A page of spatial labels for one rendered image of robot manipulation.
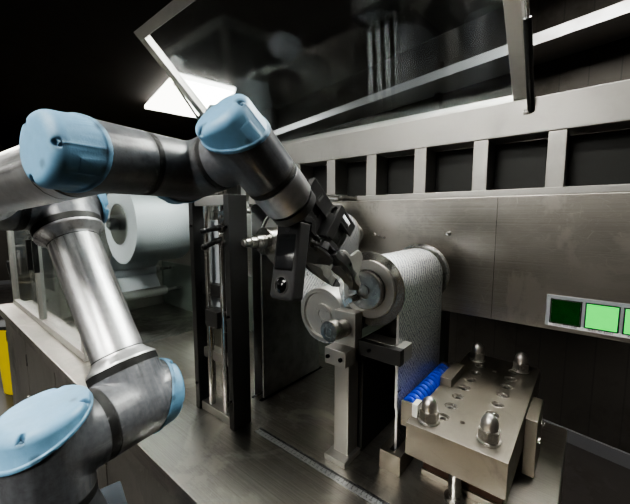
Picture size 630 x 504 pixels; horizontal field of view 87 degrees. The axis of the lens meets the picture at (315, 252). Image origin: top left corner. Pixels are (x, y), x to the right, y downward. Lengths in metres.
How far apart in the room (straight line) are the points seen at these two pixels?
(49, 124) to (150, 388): 0.44
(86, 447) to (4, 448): 0.09
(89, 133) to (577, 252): 0.87
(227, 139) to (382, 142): 0.71
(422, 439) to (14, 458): 0.58
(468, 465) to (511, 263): 0.46
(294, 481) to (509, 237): 0.70
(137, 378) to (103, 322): 0.12
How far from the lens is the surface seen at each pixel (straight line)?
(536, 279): 0.91
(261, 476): 0.77
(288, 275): 0.48
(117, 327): 0.70
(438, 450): 0.68
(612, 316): 0.91
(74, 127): 0.39
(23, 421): 0.63
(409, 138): 1.01
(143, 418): 0.66
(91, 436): 0.63
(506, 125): 0.94
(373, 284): 0.64
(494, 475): 0.67
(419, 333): 0.77
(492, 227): 0.92
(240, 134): 0.40
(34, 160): 0.41
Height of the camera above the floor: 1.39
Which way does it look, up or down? 6 degrees down
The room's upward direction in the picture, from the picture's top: straight up
